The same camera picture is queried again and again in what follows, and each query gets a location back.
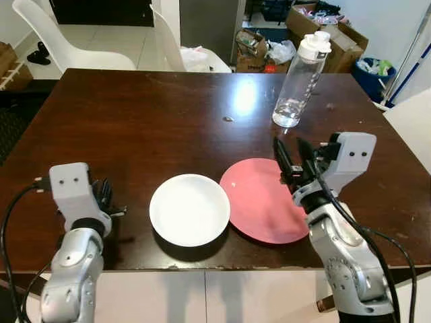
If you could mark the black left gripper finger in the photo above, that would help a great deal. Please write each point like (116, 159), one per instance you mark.
(108, 193)
(98, 192)

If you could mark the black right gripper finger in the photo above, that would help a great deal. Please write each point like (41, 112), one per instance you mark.
(283, 161)
(309, 158)

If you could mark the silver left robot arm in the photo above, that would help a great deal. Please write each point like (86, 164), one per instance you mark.
(71, 269)

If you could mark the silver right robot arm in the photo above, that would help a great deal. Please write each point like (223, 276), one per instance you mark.
(343, 256)

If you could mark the pink plate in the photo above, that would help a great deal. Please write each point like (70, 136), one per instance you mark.
(256, 202)

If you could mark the clear white-capped water bottle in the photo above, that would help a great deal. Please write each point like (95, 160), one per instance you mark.
(300, 81)

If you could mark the white plate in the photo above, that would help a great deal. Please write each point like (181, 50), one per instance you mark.
(188, 208)

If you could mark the white plastic chair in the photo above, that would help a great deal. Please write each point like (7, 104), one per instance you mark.
(411, 128)
(165, 47)
(87, 59)

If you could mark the blue waste bin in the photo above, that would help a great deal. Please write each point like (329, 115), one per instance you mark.
(370, 84)

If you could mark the crumpled clear plastic bag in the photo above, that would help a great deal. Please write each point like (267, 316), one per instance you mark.
(281, 52)

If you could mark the small open cardboard box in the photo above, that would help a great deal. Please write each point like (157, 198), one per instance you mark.
(250, 50)

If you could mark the large cardboard box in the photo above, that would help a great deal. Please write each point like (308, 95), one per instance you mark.
(343, 44)

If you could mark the blue mop pole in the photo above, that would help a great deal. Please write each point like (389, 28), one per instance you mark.
(409, 74)

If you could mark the white plastic bag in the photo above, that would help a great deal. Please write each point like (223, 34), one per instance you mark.
(194, 59)

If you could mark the silver mop pole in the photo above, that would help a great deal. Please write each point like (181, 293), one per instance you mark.
(407, 57)

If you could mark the black shoe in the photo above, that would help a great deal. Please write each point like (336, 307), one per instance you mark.
(39, 55)

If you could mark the flat cardboard box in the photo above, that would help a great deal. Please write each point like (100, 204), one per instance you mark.
(13, 67)

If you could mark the dark wooden cabinet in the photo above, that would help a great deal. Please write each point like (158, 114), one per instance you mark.
(101, 12)

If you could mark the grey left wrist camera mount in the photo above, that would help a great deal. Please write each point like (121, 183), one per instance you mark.
(71, 188)

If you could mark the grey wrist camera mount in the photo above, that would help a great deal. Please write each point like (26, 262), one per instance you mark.
(353, 158)
(71, 188)

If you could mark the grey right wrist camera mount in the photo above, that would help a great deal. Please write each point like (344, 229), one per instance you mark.
(353, 158)

